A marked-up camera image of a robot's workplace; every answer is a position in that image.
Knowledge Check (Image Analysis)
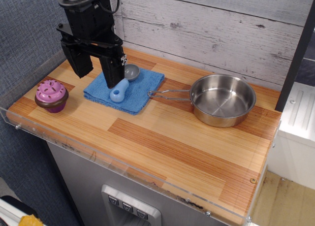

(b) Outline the yellow tape object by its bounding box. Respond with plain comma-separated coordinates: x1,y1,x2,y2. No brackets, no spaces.
18,215,44,226

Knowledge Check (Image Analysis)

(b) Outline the grey toy fridge cabinet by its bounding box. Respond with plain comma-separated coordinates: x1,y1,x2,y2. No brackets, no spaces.
46,141,249,226

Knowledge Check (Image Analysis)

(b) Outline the purple toy cupcake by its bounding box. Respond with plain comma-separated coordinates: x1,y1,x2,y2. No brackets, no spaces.
34,80,69,113

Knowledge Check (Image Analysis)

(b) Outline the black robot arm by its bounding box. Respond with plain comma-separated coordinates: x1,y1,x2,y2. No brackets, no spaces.
57,0,126,88

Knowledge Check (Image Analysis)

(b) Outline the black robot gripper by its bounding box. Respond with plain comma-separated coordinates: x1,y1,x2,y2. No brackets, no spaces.
57,0,126,89

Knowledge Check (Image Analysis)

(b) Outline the silver dispenser button panel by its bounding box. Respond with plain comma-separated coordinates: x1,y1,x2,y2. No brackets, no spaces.
101,184,162,226

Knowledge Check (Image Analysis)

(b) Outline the blue grey measuring scoop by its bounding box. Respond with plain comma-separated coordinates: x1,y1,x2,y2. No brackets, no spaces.
110,64,140,103

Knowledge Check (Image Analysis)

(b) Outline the blue folded cloth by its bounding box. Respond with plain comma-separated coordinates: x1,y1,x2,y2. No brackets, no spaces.
84,68,164,115

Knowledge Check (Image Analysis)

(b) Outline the clear acrylic table guard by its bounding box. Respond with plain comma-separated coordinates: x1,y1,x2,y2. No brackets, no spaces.
0,49,281,226

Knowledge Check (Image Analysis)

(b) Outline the white toy sink unit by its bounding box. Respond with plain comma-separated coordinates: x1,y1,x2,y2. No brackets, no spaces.
267,82,315,189

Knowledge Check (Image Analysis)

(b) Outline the stainless steel pan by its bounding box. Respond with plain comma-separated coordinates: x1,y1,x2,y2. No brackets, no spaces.
147,74,256,128

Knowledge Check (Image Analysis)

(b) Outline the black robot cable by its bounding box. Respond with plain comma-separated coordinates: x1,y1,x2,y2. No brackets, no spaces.
93,0,121,14

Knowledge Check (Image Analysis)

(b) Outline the black right vertical post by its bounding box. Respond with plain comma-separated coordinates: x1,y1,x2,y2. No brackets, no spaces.
275,0,315,112

